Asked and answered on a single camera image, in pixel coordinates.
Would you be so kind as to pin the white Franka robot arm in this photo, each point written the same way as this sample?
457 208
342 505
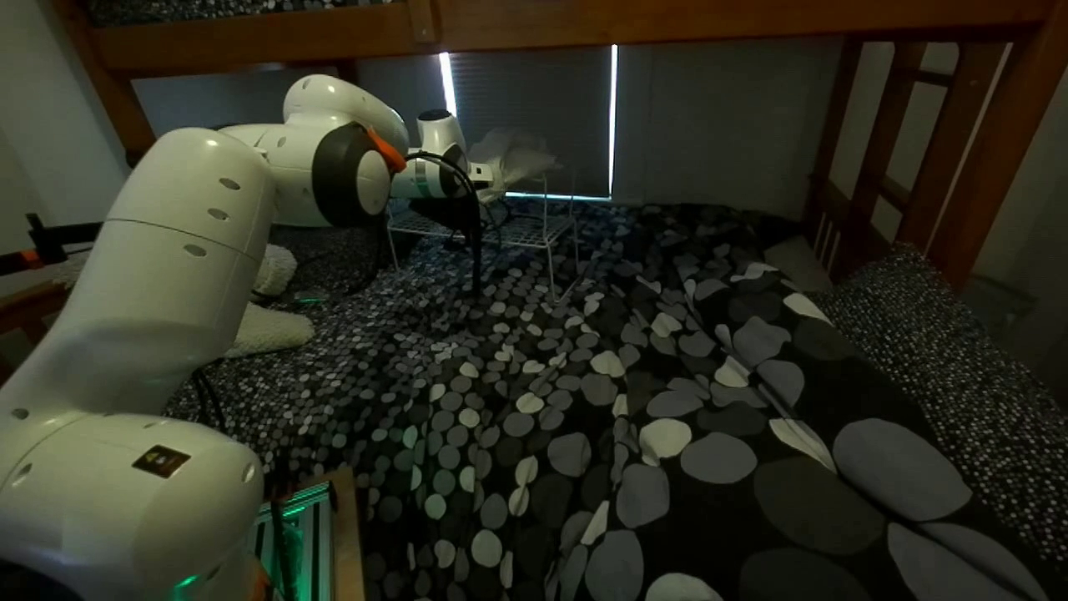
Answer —
179 234

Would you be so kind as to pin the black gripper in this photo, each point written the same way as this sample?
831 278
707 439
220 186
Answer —
453 180

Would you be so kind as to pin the black pebble pattern duvet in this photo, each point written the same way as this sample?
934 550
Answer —
623 444

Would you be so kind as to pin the black white speckled pillow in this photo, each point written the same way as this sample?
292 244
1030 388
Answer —
945 346

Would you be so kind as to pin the wooden bunk bed frame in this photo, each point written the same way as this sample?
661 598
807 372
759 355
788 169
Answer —
670 18

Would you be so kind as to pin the cream towel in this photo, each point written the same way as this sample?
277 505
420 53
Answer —
272 330

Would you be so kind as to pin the white feathery object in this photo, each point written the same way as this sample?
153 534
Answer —
512 169

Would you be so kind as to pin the black bar with orange clamp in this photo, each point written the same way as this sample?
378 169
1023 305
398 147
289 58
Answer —
44 237

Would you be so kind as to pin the green lit control box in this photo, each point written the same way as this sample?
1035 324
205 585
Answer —
295 534

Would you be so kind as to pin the grey window blind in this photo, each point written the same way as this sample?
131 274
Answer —
536 111
723 122

